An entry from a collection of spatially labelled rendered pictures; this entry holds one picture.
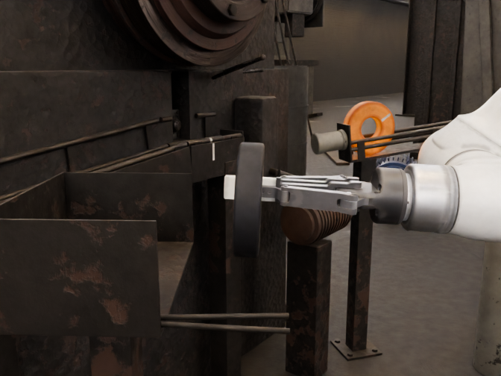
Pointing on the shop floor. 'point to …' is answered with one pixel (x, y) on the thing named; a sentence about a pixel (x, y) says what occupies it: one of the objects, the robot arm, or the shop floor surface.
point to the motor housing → (309, 286)
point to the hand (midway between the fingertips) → (250, 188)
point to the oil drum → (297, 118)
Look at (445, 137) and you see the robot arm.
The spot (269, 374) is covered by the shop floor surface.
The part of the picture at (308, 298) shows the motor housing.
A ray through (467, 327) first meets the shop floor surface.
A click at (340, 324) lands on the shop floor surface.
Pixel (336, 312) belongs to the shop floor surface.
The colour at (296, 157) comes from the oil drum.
